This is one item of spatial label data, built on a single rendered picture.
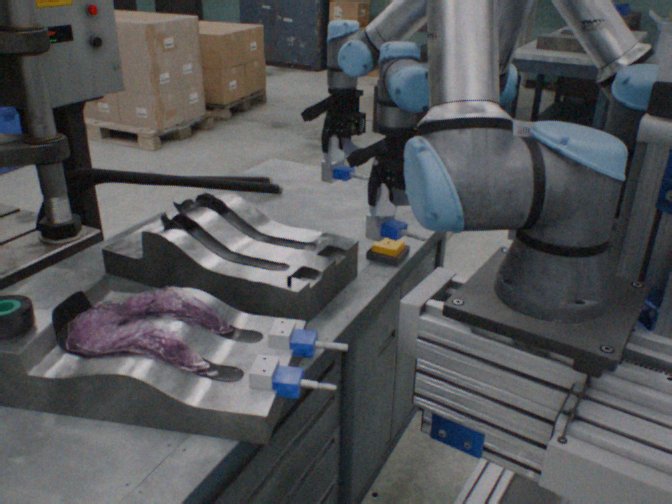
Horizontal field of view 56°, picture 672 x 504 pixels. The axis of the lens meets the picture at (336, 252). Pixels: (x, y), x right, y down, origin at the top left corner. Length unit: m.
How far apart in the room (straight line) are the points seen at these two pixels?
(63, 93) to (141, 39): 3.25
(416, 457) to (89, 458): 1.31
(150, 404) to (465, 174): 0.57
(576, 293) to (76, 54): 1.42
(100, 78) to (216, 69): 3.99
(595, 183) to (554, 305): 0.16
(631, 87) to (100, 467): 1.07
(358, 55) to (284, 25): 7.05
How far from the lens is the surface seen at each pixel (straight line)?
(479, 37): 0.79
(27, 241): 1.75
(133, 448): 1.01
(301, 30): 8.27
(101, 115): 5.51
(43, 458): 1.03
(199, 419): 0.98
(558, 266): 0.83
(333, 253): 1.34
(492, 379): 0.93
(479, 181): 0.75
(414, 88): 1.08
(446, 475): 2.08
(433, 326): 0.93
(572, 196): 0.79
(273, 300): 1.20
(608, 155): 0.79
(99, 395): 1.03
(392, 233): 1.30
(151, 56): 5.04
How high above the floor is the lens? 1.47
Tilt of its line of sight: 26 degrees down
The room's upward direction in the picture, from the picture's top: 1 degrees clockwise
